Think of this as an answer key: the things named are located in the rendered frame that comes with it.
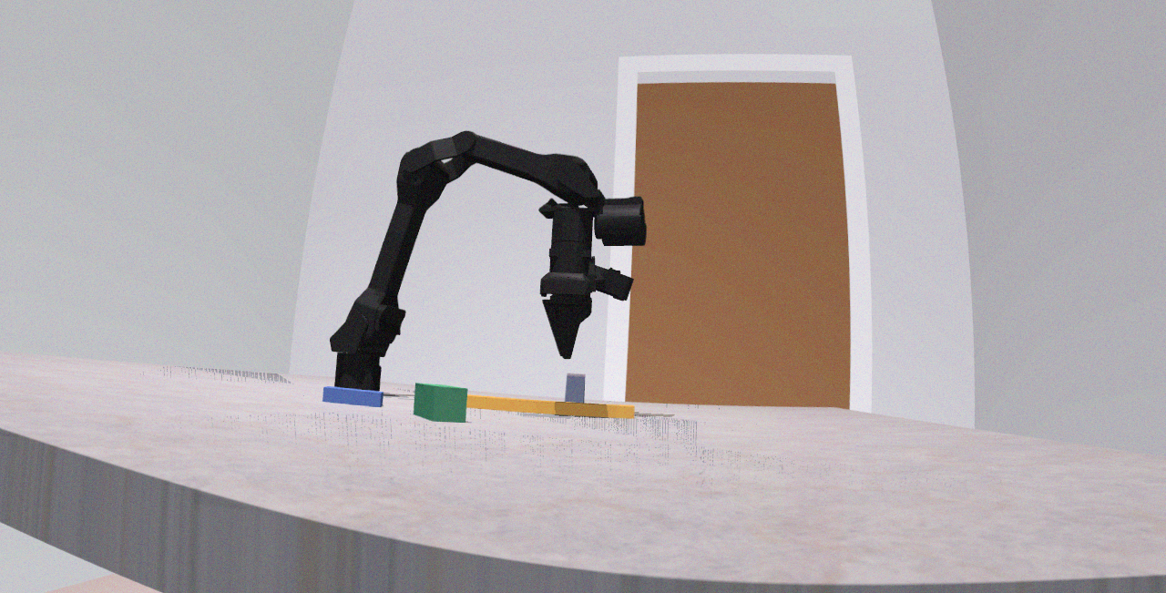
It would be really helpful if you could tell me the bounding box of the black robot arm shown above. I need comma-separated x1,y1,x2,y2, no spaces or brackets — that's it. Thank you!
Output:
330,130,647,391

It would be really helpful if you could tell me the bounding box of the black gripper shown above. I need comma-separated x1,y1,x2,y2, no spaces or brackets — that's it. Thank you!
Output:
540,241,592,359

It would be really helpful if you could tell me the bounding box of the orange bar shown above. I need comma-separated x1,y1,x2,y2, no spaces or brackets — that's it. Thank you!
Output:
466,395,635,419

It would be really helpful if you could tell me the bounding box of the green block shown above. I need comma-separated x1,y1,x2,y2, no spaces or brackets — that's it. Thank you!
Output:
414,383,468,423

